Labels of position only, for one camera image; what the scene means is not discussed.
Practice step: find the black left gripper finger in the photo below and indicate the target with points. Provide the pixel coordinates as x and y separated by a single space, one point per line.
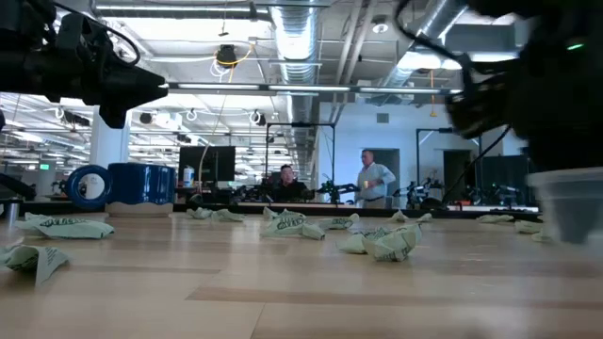
136 87
113 115

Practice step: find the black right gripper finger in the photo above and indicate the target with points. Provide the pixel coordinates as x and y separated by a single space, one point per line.
565 146

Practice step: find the clear plastic container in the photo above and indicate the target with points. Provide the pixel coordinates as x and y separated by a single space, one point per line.
570 207

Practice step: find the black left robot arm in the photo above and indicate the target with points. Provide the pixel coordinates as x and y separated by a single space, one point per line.
23 70

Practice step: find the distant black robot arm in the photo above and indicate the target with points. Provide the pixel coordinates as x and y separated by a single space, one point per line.
337 188

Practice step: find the white building column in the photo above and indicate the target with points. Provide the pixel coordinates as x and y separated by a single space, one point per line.
109 141

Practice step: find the black partition panel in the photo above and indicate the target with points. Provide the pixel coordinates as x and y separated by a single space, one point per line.
504 179

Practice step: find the blue ceramic mug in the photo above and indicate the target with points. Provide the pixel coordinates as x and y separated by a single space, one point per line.
141 188

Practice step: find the white canister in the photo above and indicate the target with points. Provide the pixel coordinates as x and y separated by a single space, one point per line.
188 176

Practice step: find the black computer monitor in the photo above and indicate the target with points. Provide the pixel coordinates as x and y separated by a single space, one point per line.
212 165

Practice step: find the long ceiling light strip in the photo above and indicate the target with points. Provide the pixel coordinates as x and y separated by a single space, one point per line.
264 87

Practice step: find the seated person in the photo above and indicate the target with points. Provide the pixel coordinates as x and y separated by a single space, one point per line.
288 186

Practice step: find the standing person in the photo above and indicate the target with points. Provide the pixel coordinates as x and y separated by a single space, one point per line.
374 181

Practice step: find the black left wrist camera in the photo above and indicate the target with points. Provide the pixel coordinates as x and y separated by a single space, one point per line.
75 28

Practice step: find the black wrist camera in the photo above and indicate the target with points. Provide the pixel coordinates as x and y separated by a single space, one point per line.
476 108
75 28

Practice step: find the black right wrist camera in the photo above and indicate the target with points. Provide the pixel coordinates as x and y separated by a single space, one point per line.
476 108

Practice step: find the silver ventilation duct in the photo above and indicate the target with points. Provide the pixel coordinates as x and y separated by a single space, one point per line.
438 19
297 37

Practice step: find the silver metal post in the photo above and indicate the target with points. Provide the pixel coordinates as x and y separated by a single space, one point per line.
10 214

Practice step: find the black frame stand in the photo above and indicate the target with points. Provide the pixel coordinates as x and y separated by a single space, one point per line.
301 124
417 160

